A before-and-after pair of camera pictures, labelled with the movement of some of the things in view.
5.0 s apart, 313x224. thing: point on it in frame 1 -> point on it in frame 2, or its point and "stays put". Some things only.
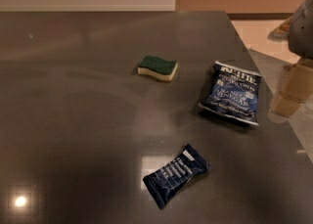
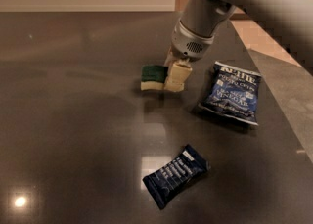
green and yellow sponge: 162,68 -> 154,76
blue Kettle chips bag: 233,92 stays put
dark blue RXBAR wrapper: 189,163 stays put
